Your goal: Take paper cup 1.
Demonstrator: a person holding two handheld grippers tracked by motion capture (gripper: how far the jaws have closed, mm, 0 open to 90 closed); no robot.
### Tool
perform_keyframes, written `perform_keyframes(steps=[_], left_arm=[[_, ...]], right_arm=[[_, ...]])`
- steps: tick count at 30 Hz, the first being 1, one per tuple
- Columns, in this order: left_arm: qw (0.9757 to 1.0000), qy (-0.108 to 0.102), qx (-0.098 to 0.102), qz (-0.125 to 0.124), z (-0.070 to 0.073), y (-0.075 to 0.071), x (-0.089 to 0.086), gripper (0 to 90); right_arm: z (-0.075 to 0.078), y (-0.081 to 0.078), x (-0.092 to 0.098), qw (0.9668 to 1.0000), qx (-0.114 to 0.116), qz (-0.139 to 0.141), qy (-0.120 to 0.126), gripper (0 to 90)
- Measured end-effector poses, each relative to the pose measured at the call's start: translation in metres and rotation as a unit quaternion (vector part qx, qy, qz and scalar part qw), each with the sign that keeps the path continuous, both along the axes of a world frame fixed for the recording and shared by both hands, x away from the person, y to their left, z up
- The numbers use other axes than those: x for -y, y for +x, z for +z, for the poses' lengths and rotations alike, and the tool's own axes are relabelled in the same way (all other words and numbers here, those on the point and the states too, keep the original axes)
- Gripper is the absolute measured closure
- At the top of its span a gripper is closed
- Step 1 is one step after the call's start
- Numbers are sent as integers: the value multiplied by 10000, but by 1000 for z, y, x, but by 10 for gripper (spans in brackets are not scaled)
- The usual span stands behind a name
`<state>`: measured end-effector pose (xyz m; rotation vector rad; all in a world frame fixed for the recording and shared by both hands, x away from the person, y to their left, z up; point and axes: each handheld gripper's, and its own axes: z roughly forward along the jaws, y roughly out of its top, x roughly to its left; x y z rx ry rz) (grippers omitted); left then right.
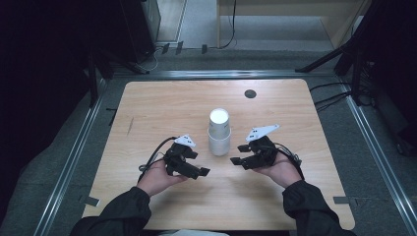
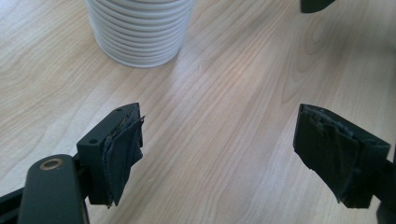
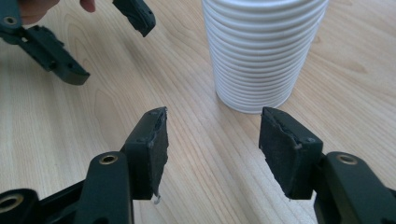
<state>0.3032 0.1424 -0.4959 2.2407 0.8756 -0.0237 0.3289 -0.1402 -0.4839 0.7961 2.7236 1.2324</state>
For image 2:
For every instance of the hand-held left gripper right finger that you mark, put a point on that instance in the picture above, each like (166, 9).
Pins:
(330, 149)

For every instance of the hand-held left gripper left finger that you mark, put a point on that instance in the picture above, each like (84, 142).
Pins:
(96, 155)

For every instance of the stack of white paper cups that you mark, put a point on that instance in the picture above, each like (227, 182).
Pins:
(140, 31)

